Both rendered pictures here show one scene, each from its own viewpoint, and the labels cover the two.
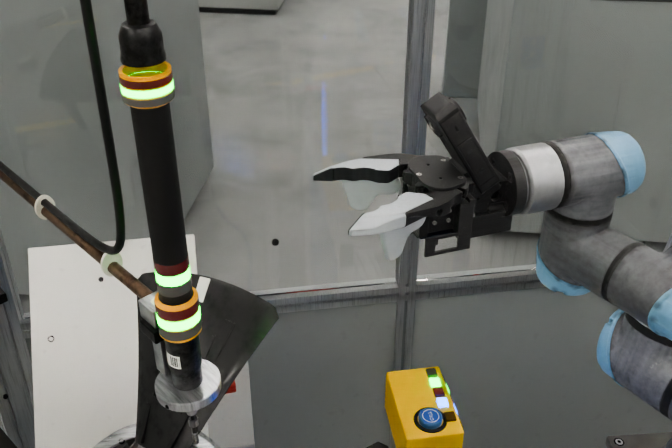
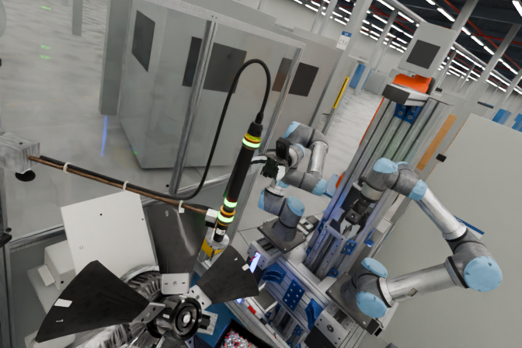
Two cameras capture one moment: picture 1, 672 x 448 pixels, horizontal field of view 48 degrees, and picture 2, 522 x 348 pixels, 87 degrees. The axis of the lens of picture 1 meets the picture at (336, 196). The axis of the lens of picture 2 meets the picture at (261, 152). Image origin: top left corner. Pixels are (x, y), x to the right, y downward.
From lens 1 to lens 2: 0.66 m
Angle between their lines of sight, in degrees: 45
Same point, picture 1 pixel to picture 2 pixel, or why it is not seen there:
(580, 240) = (293, 172)
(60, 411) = not seen: hidden behind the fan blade
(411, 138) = (185, 141)
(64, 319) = (86, 236)
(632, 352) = (270, 200)
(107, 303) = (106, 224)
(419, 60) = (192, 114)
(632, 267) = (307, 178)
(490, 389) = not seen: hidden behind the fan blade
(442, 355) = not seen: hidden behind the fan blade
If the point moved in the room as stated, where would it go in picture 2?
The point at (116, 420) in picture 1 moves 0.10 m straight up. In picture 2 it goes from (119, 273) to (122, 253)
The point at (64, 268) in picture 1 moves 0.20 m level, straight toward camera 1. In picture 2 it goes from (81, 213) to (126, 244)
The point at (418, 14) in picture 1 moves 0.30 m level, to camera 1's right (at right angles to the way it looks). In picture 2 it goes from (195, 99) to (238, 102)
